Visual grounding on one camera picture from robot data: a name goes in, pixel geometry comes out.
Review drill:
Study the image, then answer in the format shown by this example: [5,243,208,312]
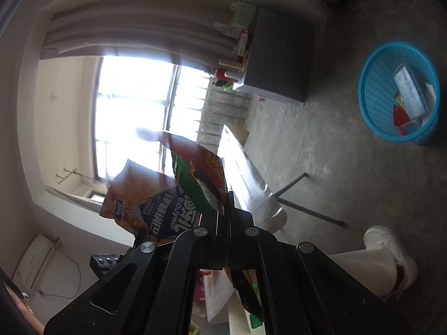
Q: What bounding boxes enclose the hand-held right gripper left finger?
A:
[44,191,230,335]

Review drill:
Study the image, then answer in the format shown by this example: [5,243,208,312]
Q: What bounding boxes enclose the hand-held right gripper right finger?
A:
[229,191,412,335]

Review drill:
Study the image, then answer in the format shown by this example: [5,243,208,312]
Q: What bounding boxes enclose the red snack packet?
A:
[135,127,228,198]

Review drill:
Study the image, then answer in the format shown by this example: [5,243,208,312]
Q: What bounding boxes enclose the orange snack packet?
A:
[99,159,201,245]

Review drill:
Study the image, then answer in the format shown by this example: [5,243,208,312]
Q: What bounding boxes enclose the blue plastic basket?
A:
[358,41,441,144]

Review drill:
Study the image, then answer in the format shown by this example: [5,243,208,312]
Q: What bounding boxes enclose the white air conditioner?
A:
[12,234,60,290]

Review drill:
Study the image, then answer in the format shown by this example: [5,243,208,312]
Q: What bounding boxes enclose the metal table leg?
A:
[270,172,346,227]

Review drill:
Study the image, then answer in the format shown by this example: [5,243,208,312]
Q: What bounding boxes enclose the person's head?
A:
[0,267,46,335]

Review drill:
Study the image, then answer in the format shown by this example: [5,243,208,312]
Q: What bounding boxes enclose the metal window grille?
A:
[94,58,252,182]

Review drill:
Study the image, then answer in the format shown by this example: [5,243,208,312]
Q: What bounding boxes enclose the person's white trouser leg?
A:
[328,248,400,302]

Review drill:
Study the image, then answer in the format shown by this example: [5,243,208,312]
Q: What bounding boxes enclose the person's white shoe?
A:
[363,226,419,292]

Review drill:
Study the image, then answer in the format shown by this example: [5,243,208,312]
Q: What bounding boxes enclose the grey cabinet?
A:
[232,7,315,103]

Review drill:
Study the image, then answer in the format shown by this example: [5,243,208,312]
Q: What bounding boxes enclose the grey curtain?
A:
[40,0,259,74]

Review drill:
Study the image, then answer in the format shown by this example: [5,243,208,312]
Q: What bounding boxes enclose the pale perforated plastic basket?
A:
[233,2,259,28]

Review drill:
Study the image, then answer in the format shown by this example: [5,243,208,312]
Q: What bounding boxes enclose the white paper card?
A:
[393,63,431,119]

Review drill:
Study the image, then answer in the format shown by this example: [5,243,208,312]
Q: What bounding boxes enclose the wall coat hooks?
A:
[55,167,78,184]

